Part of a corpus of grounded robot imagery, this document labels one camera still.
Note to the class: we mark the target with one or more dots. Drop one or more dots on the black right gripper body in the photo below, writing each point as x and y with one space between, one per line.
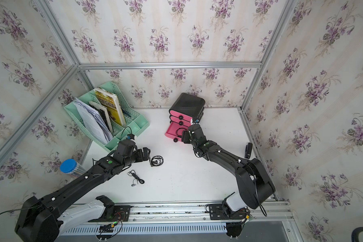
186 138

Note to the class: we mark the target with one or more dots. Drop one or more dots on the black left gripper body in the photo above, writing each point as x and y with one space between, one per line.
139 158

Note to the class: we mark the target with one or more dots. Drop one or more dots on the pink drawer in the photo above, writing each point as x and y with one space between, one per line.
181 122
179 116
170 133

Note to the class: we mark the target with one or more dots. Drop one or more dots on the pink bottom drawer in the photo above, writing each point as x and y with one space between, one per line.
170 133

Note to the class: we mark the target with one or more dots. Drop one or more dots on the pink top drawer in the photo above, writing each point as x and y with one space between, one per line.
179 116

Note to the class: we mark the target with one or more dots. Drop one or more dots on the black earphones bottom coil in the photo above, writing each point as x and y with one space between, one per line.
179 132

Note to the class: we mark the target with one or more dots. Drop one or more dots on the black earphones coil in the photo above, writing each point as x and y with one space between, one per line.
156 161
179 132

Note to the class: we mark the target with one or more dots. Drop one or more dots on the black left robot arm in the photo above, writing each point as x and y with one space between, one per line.
45 219

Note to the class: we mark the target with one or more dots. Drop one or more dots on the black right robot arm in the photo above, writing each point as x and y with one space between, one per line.
253 181

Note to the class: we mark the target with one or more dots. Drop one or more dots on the black earphones top coil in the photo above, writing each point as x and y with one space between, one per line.
156 161

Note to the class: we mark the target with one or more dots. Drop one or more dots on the black drawer cabinet shell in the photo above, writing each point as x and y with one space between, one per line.
190 105

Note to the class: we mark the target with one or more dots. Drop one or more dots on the green plastic file organizer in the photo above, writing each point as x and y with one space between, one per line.
135 121

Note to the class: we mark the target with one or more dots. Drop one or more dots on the small black clip device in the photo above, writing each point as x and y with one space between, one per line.
248 150

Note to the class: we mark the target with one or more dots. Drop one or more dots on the white paper stack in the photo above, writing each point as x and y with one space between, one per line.
93 122

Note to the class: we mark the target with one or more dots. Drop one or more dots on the dark thin book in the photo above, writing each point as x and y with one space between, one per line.
103 113

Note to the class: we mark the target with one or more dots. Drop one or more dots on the yellow book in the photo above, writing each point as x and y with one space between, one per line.
111 102

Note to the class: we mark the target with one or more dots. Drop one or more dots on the blue lidded shiny can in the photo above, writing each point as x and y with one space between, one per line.
72 168

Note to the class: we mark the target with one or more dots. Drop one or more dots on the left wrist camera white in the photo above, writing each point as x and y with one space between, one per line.
130 137

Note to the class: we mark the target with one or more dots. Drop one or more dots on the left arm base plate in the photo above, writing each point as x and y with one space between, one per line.
112 211

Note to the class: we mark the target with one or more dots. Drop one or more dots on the aluminium mounting rail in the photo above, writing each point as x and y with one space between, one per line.
184 212

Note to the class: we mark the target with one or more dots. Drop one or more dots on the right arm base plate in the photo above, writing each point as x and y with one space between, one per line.
231 208

